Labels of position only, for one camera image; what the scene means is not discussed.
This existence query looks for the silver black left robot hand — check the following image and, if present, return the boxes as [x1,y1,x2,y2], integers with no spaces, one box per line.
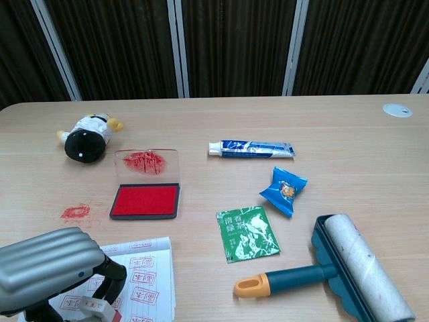
[0,226,128,322]

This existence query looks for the white and red stamp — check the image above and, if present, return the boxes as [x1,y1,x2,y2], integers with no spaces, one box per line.
[78,295,123,322]

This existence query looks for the stamped lined notepad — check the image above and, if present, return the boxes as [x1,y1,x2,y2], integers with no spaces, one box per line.
[50,236,177,322]

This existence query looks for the red ink pad clear lid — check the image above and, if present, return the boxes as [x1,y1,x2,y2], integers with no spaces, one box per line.
[109,148,182,221]

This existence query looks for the black white plush doll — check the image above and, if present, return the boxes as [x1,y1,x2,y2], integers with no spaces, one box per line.
[56,113,124,164]

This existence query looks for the green tea sachet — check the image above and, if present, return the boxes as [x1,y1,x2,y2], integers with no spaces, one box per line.
[216,205,281,264]

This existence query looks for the blue white toothpaste tube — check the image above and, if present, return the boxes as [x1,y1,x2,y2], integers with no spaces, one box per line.
[207,139,297,159]

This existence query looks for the blue snack packet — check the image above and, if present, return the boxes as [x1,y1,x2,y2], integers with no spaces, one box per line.
[258,166,309,218]

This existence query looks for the teal lint roller orange tip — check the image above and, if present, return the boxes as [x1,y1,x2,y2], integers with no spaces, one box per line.
[233,213,416,322]

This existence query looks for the grey metal partition post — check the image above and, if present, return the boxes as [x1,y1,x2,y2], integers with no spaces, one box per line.
[281,0,310,97]
[410,56,429,95]
[29,0,83,101]
[166,0,190,99]

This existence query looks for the white round cable grommet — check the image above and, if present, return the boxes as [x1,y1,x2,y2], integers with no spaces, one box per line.
[382,103,413,118]

